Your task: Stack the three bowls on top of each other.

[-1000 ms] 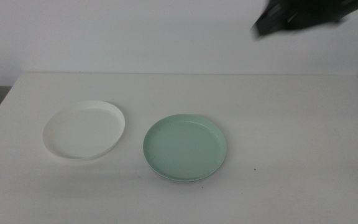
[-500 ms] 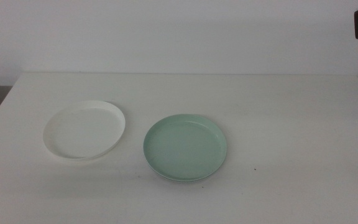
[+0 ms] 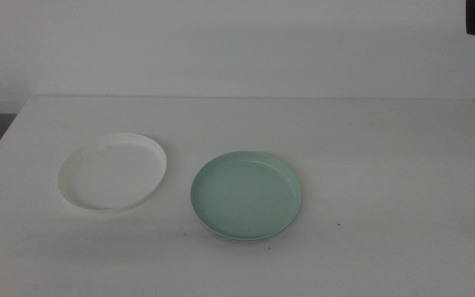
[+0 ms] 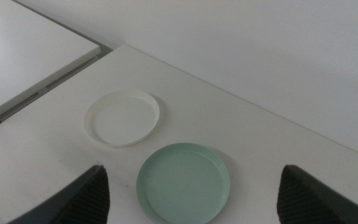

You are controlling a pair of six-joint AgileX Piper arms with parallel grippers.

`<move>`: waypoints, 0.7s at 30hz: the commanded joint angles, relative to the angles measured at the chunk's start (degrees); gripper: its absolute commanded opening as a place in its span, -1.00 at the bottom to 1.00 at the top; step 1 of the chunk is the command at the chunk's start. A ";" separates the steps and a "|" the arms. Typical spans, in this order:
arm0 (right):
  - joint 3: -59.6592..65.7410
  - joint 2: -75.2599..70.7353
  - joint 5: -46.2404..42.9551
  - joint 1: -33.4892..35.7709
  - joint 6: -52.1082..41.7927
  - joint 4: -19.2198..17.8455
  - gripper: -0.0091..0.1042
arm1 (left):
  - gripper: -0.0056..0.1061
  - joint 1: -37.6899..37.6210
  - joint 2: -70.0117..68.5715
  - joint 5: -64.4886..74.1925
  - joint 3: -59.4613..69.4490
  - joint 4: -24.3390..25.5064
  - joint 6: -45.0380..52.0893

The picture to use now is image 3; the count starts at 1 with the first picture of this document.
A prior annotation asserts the pale green plastic bowl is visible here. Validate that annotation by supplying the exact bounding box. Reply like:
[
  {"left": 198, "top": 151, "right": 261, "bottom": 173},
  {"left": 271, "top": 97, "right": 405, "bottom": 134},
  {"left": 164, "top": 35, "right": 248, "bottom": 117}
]
[{"left": 190, "top": 150, "right": 303, "bottom": 240}]

